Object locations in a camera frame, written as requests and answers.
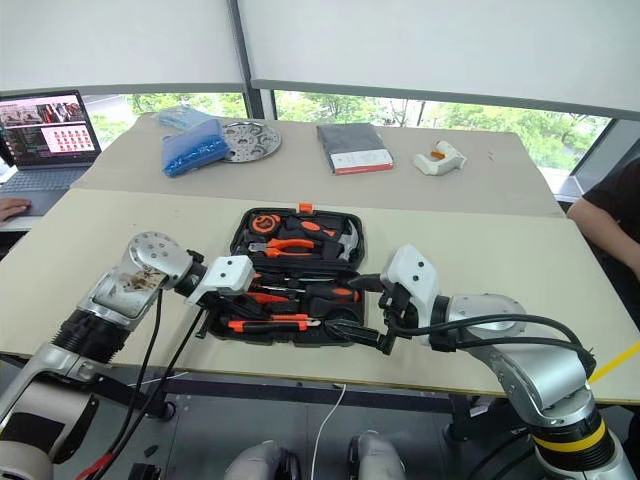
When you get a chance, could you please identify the black metal table frame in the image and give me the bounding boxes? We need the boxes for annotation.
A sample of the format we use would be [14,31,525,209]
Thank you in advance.
[0,349,622,444]

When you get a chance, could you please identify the claw hammer black orange handle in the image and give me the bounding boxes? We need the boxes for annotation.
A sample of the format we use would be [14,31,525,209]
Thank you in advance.
[286,217,363,263]

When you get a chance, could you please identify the bystander bare hand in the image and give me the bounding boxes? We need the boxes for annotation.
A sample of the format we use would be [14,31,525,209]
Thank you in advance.
[0,196,33,223]

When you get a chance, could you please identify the long shaft black orange screwdriver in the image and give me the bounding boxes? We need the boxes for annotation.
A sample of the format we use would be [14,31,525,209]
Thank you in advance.
[246,291,302,308]

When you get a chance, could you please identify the grey rounded shape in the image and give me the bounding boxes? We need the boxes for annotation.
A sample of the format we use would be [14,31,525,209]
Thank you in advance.
[348,429,407,480]
[223,439,302,480]

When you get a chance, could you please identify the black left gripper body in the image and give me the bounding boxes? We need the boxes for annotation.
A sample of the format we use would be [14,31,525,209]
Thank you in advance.
[196,288,259,340]

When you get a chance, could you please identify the grey brown table cover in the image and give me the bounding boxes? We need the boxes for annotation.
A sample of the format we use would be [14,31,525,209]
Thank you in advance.
[69,111,567,219]

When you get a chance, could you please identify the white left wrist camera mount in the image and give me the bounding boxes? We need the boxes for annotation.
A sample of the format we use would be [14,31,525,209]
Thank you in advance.
[183,254,257,308]

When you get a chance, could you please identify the short black orange screwdriver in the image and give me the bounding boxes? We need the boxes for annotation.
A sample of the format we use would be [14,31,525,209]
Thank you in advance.
[258,283,363,307]

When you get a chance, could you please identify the dark window frame post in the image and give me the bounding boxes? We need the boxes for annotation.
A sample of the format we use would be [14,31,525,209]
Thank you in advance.
[227,0,277,121]

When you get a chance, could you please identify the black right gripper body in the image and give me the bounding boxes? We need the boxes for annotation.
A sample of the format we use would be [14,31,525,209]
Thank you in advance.
[377,281,420,357]

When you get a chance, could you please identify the person in black shirt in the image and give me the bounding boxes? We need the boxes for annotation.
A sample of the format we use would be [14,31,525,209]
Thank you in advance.
[566,158,640,282]

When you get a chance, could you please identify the white hot glue gun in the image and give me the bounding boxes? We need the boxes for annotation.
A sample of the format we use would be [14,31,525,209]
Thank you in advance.
[413,139,468,178]

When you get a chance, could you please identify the orange black tape measure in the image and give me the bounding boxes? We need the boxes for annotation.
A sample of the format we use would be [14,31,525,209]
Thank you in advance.
[250,213,283,236]

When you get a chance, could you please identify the grey folded cloth package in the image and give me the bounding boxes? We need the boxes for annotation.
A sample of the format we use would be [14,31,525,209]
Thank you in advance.
[315,122,396,177]

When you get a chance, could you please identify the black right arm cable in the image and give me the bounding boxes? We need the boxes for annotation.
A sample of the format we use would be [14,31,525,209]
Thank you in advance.
[386,312,599,377]

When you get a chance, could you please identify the light blue plastic packet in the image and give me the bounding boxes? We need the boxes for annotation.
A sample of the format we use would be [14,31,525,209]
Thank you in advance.
[151,105,212,132]

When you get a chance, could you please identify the blue bag of beads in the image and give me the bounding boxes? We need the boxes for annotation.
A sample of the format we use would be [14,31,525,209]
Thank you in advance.
[160,117,232,178]

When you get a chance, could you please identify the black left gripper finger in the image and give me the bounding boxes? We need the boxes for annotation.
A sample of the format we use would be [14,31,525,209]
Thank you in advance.
[234,295,276,318]

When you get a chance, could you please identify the black box on floor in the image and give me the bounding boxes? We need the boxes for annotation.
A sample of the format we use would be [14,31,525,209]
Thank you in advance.
[129,461,162,480]

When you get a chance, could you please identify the white roller blind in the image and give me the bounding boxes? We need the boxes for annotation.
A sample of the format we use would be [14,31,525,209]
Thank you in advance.
[0,0,251,97]
[237,0,640,122]

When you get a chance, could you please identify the round perforated metal plate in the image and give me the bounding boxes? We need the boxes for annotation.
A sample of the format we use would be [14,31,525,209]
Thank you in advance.
[219,120,283,164]

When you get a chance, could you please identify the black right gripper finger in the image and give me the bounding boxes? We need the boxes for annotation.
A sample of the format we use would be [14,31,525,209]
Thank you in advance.
[346,273,386,292]
[324,319,390,352]

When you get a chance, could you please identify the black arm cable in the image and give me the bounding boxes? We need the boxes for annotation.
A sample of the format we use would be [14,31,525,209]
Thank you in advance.
[386,312,599,377]
[74,288,207,480]

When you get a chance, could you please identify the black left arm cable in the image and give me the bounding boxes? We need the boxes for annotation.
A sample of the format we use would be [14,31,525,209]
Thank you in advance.
[74,288,207,480]

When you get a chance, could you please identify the black orange utility knife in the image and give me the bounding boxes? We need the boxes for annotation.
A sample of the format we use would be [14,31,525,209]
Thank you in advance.
[226,313,321,334]

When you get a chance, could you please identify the open grey laptop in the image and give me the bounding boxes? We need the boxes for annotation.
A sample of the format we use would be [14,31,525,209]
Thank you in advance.
[0,89,104,217]

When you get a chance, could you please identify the black tool case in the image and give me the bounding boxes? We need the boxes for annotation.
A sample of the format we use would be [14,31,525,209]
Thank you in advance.
[203,206,367,350]

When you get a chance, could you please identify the orange handled pliers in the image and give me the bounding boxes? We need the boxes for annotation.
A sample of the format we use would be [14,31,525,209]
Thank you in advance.
[246,237,324,260]

